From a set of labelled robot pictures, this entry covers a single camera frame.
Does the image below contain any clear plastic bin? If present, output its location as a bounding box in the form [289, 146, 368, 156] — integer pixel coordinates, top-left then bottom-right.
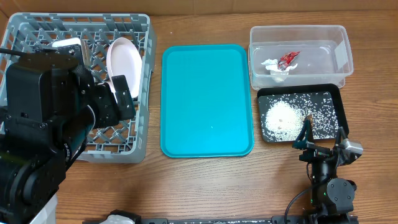
[248, 25, 354, 90]

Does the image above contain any teal serving tray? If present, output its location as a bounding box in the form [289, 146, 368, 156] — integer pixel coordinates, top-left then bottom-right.
[160, 44, 254, 158]

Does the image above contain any large white plate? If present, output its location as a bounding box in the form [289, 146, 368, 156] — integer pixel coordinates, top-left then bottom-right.
[106, 37, 142, 98]

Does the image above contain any red snack wrapper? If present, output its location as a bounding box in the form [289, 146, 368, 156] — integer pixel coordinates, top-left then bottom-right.
[277, 51, 300, 70]

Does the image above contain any white tissue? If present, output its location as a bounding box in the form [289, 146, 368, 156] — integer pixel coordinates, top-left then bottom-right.
[261, 59, 298, 83]

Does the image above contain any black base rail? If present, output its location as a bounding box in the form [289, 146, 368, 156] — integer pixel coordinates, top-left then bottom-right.
[82, 210, 360, 224]

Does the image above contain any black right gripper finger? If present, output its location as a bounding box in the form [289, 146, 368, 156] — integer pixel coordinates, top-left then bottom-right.
[335, 126, 347, 146]
[292, 118, 313, 148]

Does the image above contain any brown food lump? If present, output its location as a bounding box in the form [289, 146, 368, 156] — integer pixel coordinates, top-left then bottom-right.
[306, 114, 313, 121]

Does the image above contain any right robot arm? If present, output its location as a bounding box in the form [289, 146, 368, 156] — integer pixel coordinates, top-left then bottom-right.
[284, 115, 363, 223]

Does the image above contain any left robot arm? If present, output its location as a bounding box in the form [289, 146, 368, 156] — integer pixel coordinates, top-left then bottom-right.
[1, 52, 136, 223]

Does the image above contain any spilled rice pile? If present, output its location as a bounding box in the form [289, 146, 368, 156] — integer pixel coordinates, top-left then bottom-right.
[257, 91, 338, 142]

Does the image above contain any grey dishwasher rack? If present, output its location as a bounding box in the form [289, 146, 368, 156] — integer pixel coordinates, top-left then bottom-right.
[1, 12, 157, 163]

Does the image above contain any black tray bin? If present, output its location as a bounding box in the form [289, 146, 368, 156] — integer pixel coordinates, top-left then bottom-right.
[257, 84, 349, 134]

